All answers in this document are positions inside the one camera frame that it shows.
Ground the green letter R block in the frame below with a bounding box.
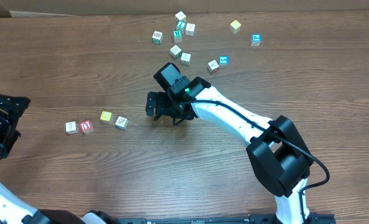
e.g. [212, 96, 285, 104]
[172, 30, 182, 43]

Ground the red letter U block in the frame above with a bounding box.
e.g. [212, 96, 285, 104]
[80, 120, 95, 134]

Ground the green edged picture block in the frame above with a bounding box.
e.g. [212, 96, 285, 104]
[169, 45, 182, 59]

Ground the plain white picture block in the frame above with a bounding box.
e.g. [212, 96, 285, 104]
[180, 53, 191, 65]

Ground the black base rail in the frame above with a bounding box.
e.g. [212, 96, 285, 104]
[116, 213, 336, 224]

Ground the blue edged picture block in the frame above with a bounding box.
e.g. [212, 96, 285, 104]
[115, 116, 129, 130]

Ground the yellow block far right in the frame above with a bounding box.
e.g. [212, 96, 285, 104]
[230, 20, 241, 34]

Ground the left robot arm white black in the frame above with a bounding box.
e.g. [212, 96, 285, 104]
[0, 94, 106, 224]

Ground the white top back block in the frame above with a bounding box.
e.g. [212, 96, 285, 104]
[175, 11, 187, 22]

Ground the yellow top block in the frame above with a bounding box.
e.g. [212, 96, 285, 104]
[100, 111, 114, 124]

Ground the yellow block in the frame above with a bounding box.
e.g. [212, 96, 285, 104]
[100, 111, 114, 124]
[230, 20, 241, 34]

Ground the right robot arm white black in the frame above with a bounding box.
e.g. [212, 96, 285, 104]
[146, 62, 335, 223]

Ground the green letter B block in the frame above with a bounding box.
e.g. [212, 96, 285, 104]
[152, 30, 163, 45]

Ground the white letter I block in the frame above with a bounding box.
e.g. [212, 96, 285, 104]
[65, 121, 79, 134]

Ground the blue letter P block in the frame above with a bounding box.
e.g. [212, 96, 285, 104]
[250, 34, 262, 47]

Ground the blue number 5 block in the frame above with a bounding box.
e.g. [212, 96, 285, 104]
[218, 55, 229, 68]

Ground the white picture block upper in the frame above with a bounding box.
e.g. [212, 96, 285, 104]
[185, 23, 195, 36]

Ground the red edged picture block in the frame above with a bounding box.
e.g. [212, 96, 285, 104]
[207, 60, 220, 74]

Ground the green letter L block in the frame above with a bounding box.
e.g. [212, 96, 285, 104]
[175, 21, 187, 32]

